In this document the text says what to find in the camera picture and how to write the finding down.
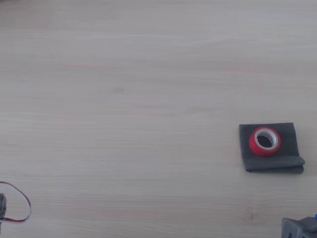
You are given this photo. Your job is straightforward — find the dark grey folded mat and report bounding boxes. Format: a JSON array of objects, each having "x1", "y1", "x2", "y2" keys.
[{"x1": 238, "y1": 122, "x2": 306, "y2": 175}]

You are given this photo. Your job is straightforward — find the grey gripper with camera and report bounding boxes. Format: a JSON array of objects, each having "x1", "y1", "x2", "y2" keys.
[{"x1": 281, "y1": 216, "x2": 317, "y2": 238}]

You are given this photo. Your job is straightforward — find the red tape roll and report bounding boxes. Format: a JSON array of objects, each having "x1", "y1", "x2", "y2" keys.
[{"x1": 248, "y1": 126, "x2": 282, "y2": 158}]

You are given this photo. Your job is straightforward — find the red white black servo wires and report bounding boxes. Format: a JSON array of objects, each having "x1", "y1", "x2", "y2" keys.
[{"x1": 0, "y1": 181, "x2": 32, "y2": 223}]

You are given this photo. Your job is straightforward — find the grey gripper black servo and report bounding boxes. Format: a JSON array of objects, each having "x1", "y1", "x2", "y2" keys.
[{"x1": 0, "y1": 193, "x2": 7, "y2": 222}]

